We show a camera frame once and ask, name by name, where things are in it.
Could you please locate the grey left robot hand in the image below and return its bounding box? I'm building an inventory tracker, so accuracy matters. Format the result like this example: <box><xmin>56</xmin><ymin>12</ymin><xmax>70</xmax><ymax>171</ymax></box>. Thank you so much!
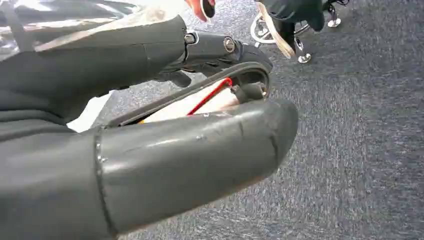
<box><xmin>0</xmin><ymin>0</ymin><xmax>299</xmax><ymax>240</ymax></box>

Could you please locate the ribbed grey left arm sleeve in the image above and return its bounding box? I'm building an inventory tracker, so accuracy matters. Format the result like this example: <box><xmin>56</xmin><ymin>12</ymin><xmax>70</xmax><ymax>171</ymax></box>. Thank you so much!
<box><xmin>0</xmin><ymin>102</ymin><xmax>51</xmax><ymax>143</ymax></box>

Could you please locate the person's right hand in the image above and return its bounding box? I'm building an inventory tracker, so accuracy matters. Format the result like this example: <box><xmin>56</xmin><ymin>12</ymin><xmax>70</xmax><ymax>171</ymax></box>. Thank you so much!
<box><xmin>184</xmin><ymin>0</ymin><xmax>217</xmax><ymax>23</ymax></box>

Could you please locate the person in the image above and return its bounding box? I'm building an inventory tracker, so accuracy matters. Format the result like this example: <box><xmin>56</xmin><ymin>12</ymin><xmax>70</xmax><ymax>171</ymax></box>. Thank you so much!
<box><xmin>258</xmin><ymin>0</ymin><xmax>327</xmax><ymax>51</ymax></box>

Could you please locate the chrome office chair base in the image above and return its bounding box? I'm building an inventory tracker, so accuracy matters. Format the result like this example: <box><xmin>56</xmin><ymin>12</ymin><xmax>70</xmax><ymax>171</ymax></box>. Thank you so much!
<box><xmin>250</xmin><ymin>0</ymin><xmax>350</xmax><ymax>64</ymax></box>

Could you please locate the beige strap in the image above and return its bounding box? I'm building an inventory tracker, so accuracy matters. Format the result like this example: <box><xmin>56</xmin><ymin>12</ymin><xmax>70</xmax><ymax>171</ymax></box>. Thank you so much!
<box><xmin>255</xmin><ymin>1</ymin><xmax>296</xmax><ymax>60</ymax></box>

